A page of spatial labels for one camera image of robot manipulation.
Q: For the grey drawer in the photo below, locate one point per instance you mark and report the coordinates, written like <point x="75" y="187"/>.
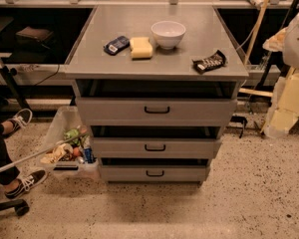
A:
<point x="155" y="148"/>
<point x="153" y="174"/>
<point x="100" y="111"/>

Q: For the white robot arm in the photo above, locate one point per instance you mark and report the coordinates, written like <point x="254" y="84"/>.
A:
<point x="286" y="41"/>

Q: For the grey drawer cabinet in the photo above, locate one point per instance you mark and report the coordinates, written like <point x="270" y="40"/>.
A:
<point x="168" y="74"/>

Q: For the grey top drawer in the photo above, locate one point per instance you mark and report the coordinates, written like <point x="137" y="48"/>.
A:
<point x="100" y="111"/>

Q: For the grey bottom drawer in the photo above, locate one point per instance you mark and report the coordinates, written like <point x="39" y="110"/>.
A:
<point x="153" y="174"/>

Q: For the yellow sponge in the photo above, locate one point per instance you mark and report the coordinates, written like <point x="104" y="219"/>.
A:
<point x="141" y="48"/>

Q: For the blue soda can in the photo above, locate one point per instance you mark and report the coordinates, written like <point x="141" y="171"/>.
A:
<point x="89" y="158"/>

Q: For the blue snack packet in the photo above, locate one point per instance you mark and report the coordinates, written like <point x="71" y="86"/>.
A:
<point x="116" y="45"/>

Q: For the white bowl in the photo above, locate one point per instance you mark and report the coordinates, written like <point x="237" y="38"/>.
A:
<point x="167" y="34"/>

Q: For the green snack bag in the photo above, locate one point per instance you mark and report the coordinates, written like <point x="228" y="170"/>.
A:
<point x="71" y="135"/>

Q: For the clear plastic bin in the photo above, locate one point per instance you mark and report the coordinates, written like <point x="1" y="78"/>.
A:
<point x="67" y="160"/>

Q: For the black candy bar wrapper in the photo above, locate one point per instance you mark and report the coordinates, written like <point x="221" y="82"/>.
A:
<point x="213" y="62"/>

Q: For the upper black white sneaker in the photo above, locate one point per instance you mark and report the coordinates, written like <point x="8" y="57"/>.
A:
<point x="20" y="120"/>

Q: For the black white sneaker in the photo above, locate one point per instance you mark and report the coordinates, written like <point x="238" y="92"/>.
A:
<point x="20" y="120"/>
<point x="23" y="185"/>

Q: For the lower black white sneaker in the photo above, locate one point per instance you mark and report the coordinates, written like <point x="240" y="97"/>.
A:
<point x="23" y="185"/>

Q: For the metal pole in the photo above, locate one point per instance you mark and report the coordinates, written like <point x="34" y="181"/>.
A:
<point x="14" y="163"/>

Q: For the brown box on shelf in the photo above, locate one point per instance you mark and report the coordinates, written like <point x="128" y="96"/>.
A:
<point x="30" y="34"/>

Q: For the black chair base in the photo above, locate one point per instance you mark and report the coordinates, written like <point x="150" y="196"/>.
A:
<point x="20" y="206"/>

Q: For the wooden stick frame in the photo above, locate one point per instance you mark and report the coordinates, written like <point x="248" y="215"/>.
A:
<point x="254" y="33"/>

